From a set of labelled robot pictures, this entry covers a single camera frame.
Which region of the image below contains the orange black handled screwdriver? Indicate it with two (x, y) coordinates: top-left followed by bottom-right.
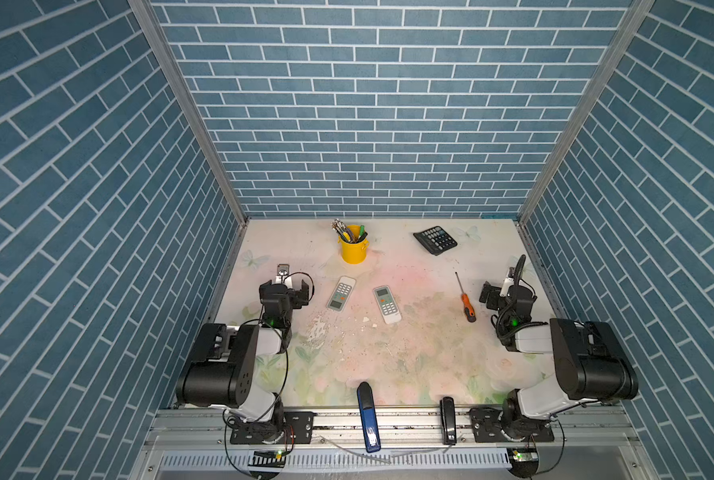
(455, 273), (477, 323)

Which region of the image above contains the white remote control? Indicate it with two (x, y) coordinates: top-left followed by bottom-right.
(373, 285), (402, 325)
(326, 276), (356, 312)

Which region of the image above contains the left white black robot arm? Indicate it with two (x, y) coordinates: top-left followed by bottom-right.
(176, 273), (315, 430)

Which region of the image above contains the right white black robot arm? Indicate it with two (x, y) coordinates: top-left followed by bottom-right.
(480, 280), (639, 439)

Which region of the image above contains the yellow metal pen cup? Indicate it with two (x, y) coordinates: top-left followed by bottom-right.
(339, 238), (369, 265)

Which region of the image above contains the bundle of pencils in cup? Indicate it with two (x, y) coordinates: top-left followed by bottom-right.
(332, 219), (356, 244)

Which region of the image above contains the black desk calculator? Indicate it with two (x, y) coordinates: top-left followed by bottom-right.
(413, 226), (458, 256)

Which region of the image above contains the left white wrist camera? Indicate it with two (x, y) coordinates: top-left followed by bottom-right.
(274, 263), (292, 288)

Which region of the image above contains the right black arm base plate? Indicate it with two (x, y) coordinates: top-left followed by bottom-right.
(469, 406), (555, 443)

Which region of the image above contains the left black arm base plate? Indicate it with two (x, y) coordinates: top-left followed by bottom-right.
(228, 411), (315, 445)

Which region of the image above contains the blue black clamp handle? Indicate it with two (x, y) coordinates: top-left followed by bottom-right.
(357, 381), (381, 453)

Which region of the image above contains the aluminium front rail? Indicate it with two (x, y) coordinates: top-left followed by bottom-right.
(144, 404), (640, 451)

